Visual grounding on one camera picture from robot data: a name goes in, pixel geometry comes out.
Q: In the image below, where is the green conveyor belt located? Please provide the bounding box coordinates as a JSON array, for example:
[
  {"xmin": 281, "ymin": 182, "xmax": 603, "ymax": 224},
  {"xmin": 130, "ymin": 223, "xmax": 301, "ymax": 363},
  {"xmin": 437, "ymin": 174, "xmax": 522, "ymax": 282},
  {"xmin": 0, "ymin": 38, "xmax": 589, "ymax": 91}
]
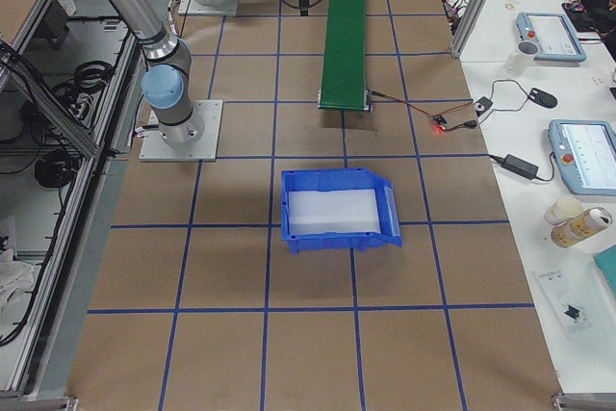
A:
[{"xmin": 319, "ymin": 0, "xmax": 370, "ymax": 112}]

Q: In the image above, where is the small sensor board red LED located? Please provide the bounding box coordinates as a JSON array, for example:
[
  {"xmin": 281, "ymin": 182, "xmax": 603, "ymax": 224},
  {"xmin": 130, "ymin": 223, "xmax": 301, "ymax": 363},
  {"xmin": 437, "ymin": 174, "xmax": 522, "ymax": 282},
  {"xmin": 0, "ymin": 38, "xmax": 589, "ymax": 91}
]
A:
[{"xmin": 430, "ymin": 115, "xmax": 448, "ymax": 133}]

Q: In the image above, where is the blue plastic bin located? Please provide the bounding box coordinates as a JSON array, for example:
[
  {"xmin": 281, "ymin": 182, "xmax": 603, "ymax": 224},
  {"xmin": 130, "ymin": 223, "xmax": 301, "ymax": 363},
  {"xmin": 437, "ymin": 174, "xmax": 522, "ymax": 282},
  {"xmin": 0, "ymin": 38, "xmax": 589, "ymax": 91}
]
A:
[{"xmin": 280, "ymin": 167, "xmax": 402, "ymax": 254}]

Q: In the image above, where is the white mug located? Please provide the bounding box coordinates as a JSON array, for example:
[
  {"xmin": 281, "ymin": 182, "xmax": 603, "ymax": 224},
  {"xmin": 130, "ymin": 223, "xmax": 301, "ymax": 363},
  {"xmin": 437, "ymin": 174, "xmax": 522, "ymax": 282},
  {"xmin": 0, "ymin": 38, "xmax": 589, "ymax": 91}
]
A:
[{"xmin": 504, "ymin": 40, "xmax": 539, "ymax": 75}]

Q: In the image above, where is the white foam sheet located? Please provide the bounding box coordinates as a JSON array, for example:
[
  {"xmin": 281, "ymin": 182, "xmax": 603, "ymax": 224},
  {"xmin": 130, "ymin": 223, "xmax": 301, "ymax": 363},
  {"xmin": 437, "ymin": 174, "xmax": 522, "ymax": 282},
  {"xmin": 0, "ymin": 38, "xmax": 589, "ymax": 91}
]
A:
[{"xmin": 288, "ymin": 190, "xmax": 380, "ymax": 235}]

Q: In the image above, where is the teach pendant far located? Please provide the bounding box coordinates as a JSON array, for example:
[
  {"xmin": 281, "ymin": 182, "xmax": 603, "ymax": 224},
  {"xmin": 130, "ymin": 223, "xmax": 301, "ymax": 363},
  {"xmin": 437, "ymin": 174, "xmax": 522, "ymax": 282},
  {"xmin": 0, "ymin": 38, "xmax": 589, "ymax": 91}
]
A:
[{"xmin": 516, "ymin": 13, "xmax": 586, "ymax": 63}]

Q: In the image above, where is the teach pendant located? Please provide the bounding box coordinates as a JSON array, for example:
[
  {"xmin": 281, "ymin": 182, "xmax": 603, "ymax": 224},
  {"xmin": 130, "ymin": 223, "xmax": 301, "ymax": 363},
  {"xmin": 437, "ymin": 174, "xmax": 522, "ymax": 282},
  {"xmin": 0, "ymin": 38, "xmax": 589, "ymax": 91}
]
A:
[
  {"xmin": 548, "ymin": 119, "xmax": 615, "ymax": 196},
  {"xmin": 516, "ymin": 13, "xmax": 586, "ymax": 63}
]

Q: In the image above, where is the black computer mouse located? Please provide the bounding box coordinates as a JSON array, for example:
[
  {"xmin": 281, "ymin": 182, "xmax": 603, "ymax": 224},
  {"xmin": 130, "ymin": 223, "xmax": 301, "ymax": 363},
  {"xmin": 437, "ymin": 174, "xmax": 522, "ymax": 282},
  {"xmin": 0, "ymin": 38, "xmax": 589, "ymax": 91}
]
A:
[{"xmin": 528, "ymin": 88, "xmax": 558, "ymax": 109}]

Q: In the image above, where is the black power adapter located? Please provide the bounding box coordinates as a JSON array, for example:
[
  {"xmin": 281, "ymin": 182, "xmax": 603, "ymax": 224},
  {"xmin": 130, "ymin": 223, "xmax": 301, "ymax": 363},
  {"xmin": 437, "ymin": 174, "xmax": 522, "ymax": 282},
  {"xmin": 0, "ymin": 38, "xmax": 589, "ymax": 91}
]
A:
[{"xmin": 501, "ymin": 154, "xmax": 538, "ymax": 180}]

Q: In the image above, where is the teach pendant near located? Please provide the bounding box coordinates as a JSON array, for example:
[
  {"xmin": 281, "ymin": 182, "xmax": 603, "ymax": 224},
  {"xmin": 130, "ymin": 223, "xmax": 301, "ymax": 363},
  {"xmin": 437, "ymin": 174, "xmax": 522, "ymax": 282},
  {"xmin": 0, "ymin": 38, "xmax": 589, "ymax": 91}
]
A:
[{"xmin": 548, "ymin": 119, "xmax": 615, "ymax": 196}]

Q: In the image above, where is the red black sensor wire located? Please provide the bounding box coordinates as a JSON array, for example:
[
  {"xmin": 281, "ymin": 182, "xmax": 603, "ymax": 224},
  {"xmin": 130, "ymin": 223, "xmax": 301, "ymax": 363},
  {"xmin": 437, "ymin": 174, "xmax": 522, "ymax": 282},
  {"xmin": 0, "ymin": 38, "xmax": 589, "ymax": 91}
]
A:
[{"xmin": 369, "ymin": 89, "xmax": 477, "ymax": 133}]

